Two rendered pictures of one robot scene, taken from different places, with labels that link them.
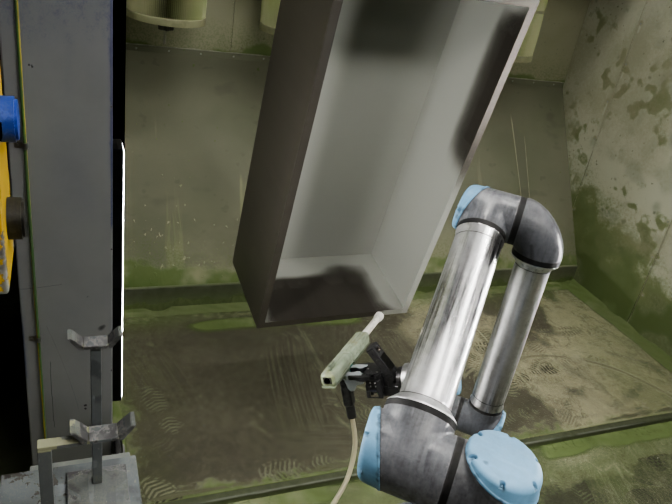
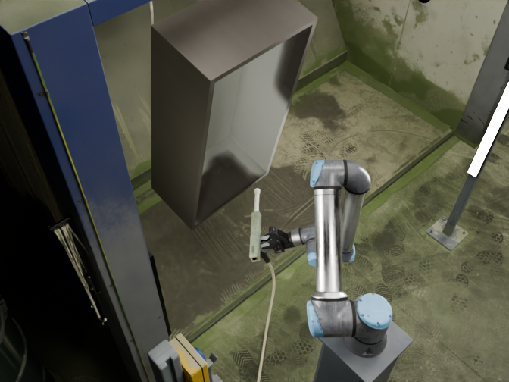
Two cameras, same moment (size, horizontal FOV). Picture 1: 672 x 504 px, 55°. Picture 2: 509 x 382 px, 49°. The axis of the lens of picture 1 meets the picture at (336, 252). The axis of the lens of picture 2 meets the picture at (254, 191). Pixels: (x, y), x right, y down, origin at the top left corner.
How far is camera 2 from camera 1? 130 cm
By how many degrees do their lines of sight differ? 27
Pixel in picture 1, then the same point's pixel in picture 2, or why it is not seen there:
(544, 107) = not seen: outside the picture
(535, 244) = (357, 186)
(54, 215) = (131, 296)
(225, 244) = not seen: hidden behind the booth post
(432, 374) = (331, 280)
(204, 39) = not seen: hidden behind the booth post
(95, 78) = (137, 242)
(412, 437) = (332, 315)
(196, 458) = (184, 308)
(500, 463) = (373, 313)
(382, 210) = (231, 114)
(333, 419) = (244, 246)
